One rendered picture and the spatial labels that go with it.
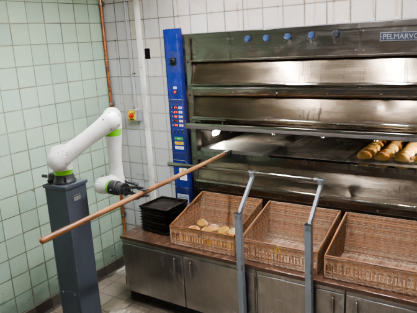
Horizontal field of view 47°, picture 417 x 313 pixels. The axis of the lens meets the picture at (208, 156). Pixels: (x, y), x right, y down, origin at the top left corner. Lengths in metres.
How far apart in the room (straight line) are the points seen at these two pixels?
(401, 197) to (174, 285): 1.75
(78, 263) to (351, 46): 2.27
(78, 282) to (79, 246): 0.24
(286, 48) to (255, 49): 0.24
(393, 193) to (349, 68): 0.86
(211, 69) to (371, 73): 1.21
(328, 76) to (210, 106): 0.97
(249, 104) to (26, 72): 1.66
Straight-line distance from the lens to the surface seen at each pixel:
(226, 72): 3.67
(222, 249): 3.45
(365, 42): 3.27
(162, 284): 3.86
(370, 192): 3.40
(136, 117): 4.16
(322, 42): 3.35
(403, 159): 3.46
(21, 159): 3.85
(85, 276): 3.47
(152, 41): 4.05
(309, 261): 3.03
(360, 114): 3.30
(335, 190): 3.47
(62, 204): 3.25
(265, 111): 3.54
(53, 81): 4.01
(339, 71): 3.32
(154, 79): 4.07
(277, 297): 3.33
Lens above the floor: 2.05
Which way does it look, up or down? 14 degrees down
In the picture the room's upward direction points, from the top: 3 degrees counter-clockwise
